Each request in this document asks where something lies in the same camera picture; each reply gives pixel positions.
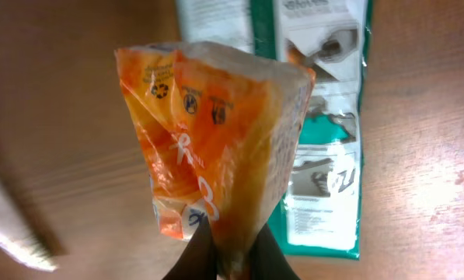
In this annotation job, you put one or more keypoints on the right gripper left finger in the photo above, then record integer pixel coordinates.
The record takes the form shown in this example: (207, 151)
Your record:
(199, 258)

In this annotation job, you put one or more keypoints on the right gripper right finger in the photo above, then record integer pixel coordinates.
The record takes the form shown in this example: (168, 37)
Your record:
(266, 259)

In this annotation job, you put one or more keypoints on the green gloves package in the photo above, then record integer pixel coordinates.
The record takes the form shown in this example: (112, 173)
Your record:
(320, 213)

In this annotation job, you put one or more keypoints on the orange snack packet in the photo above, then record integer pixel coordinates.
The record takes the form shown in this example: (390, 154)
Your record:
(218, 128)

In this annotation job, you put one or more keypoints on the white tube with tan cap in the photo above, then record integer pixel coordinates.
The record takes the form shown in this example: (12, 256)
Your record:
(18, 239)

